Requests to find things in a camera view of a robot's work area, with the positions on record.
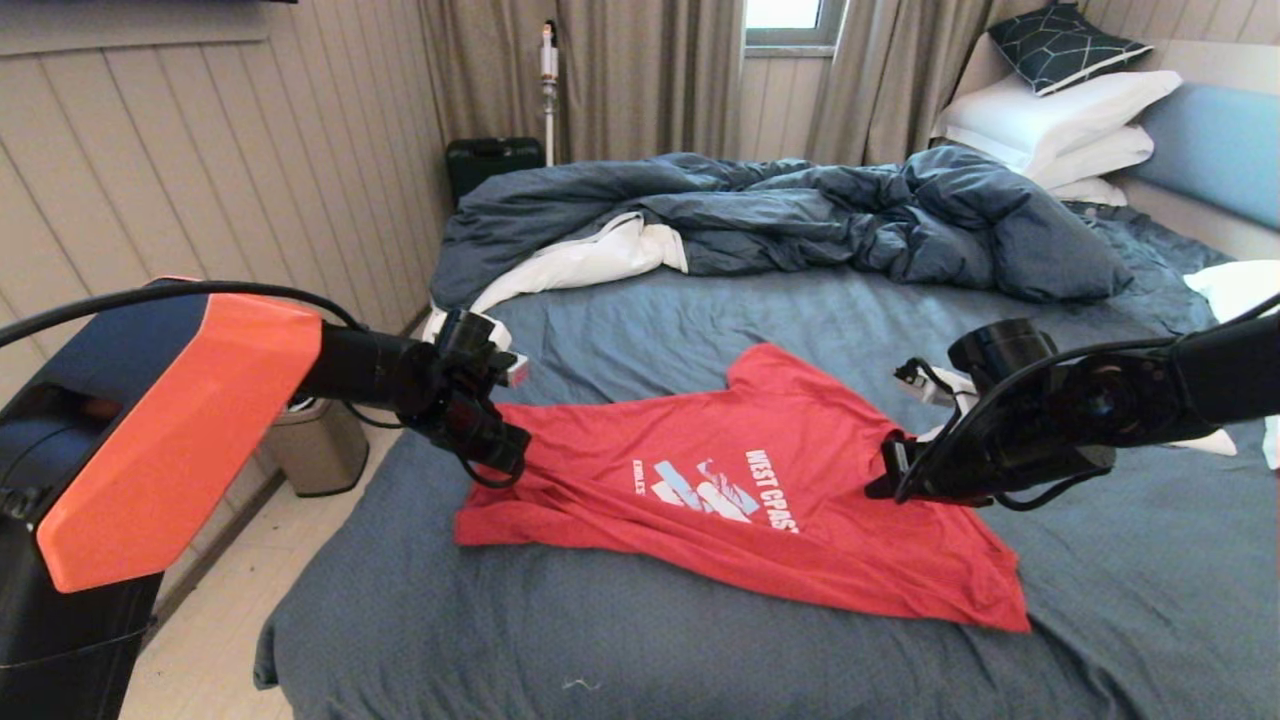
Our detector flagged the red printed t-shirt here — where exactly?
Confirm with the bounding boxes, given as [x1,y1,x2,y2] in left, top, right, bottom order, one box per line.
[455,343,1031,633]

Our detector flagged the beige trash bin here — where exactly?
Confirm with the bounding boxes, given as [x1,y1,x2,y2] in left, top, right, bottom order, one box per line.
[262,398,370,498]

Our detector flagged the flat white remote control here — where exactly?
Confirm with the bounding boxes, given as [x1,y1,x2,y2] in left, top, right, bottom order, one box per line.
[1130,428,1238,458]

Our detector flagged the blue-grey bed sheet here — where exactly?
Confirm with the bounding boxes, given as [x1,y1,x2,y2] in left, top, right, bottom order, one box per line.
[252,205,1280,720]

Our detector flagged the dark green suitcase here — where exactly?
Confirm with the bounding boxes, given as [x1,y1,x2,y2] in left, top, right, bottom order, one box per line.
[445,138,547,213]

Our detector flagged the dark blue crumpled duvet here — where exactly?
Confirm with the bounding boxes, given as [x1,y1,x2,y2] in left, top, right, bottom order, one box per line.
[422,145,1136,386]

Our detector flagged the large white pillow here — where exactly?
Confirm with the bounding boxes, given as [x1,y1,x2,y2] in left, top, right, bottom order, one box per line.
[930,70,1183,181]

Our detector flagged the white stick vacuum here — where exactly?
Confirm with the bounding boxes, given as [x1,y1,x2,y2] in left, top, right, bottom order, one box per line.
[539,22,560,169]

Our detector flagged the beige curtain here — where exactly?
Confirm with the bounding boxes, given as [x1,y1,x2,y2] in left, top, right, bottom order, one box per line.
[805,0,1053,169]
[418,0,747,167]

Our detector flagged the blue headboard cushion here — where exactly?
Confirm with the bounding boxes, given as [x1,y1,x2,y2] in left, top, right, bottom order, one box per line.
[1128,84,1280,234]

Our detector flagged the dark geometric patterned cushion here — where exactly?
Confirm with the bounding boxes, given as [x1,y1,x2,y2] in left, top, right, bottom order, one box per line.
[986,4,1153,99]

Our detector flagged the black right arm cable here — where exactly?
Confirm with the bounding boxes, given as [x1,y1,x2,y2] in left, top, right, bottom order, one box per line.
[895,300,1280,506]

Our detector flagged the window with grey frame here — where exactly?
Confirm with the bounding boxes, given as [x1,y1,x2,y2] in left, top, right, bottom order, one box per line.
[743,0,847,51]

